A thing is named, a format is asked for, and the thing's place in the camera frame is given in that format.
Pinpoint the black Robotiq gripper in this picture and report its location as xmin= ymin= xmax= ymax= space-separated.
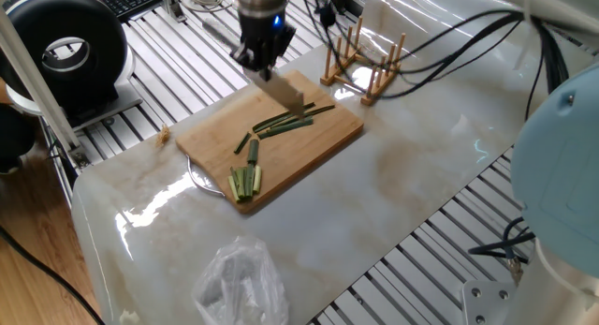
xmin=229 ymin=9 xmax=298 ymax=81

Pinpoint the steel cleaver knife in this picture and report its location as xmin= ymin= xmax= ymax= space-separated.
xmin=201 ymin=16 xmax=308 ymax=120

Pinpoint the clear plastic bag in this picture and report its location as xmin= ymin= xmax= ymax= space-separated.
xmin=192 ymin=235 xmax=291 ymax=325

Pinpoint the long green garlic stalk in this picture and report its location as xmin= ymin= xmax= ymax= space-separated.
xmin=252 ymin=101 xmax=337 ymax=140

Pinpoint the short dark garlic leaf piece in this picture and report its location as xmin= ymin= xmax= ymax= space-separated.
xmin=246 ymin=138 xmax=260 ymax=166
xmin=233 ymin=131 xmax=253 ymax=155

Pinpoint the dark green garlic piece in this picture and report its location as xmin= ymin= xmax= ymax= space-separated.
xmin=244 ymin=163 xmax=256 ymax=199
xmin=237 ymin=166 xmax=249 ymax=199
xmin=229 ymin=166 xmax=245 ymax=200

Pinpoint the bamboo cutting board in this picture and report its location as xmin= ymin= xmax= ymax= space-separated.
xmin=175 ymin=69 xmax=365 ymax=216

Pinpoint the wooden peg rack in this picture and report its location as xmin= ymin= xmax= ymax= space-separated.
xmin=319 ymin=15 xmax=407 ymax=107

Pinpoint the marble pattern table mat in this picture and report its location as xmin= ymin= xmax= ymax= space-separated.
xmin=70 ymin=0 xmax=595 ymax=325

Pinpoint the dark rounded object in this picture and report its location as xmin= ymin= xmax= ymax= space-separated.
xmin=0 ymin=102 xmax=37 ymax=175

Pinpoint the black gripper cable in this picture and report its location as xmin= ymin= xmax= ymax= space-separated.
xmin=327 ymin=8 xmax=571 ymax=123
xmin=299 ymin=0 xmax=525 ymax=101

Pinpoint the short aluminium frame post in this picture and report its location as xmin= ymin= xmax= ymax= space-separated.
xmin=161 ymin=0 xmax=187 ymax=22

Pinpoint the thin black hanging cable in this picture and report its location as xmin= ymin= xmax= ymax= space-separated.
xmin=46 ymin=138 xmax=66 ymax=161

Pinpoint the black ring-shaped fan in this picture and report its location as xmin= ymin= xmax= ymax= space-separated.
xmin=0 ymin=0 xmax=144 ymax=132

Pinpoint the black floor cable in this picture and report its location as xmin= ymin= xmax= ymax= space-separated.
xmin=0 ymin=224 xmax=107 ymax=325

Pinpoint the black base cable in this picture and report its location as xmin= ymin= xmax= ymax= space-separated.
xmin=467 ymin=215 xmax=537 ymax=285

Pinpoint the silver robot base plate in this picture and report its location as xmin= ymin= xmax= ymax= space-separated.
xmin=461 ymin=280 xmax=519 ymax=325

